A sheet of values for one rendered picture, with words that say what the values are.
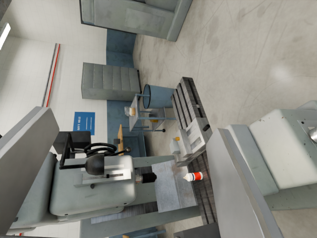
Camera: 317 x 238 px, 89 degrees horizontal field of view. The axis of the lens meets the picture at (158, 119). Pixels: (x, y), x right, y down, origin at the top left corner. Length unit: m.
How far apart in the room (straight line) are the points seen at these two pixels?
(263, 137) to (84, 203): 0.83
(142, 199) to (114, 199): 0.51
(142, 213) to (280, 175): 0.80
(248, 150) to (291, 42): 1.16
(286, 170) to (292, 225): 1.04
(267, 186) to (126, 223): 0.80
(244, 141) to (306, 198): 0.72
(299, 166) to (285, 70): 1.07
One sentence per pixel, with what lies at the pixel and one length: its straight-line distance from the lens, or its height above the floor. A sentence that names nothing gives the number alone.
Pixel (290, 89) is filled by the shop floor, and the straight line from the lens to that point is 1.72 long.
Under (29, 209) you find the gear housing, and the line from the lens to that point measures 0.72.
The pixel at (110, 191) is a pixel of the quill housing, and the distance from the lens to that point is 0.73.
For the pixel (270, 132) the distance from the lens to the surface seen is 0.90.
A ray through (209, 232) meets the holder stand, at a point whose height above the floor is 0.98.
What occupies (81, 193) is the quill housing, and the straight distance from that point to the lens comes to 0.73.
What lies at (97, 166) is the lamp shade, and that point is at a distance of 0.59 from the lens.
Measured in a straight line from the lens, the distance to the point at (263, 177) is 0.88.
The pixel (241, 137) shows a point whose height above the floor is 0.81.
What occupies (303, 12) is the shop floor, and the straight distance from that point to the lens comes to 1.86.
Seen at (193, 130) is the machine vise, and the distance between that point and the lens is 0.87.
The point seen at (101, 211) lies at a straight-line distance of 0.91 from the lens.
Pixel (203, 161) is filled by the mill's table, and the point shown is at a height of 0.93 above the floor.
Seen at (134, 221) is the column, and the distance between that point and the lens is 1.20.
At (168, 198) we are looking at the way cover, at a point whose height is 1.01.
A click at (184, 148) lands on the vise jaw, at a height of 1.04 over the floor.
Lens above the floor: 1.47
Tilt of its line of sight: 20 degrees down
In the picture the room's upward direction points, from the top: 89 degrees counter-clockwise
